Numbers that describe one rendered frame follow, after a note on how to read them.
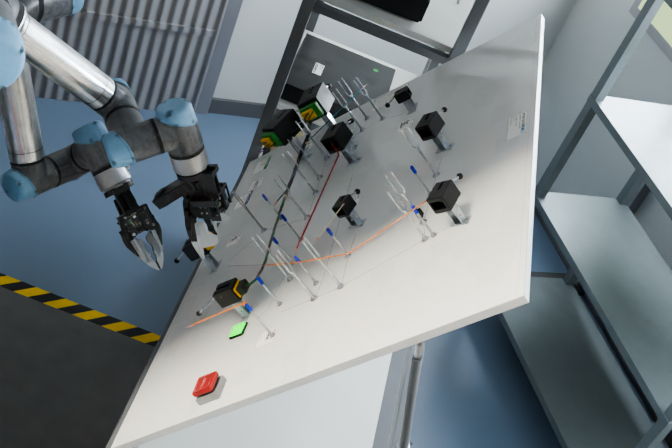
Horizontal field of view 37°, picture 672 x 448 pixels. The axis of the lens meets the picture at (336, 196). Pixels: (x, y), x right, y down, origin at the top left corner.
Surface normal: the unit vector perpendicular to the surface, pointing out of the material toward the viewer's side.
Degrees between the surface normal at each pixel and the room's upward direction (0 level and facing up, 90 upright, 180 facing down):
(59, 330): 0
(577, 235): 0
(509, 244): 54
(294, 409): 0
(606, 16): 90
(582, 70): 90
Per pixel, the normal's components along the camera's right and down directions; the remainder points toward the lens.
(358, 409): 0.32, -0.74
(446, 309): -0.56, -0.73
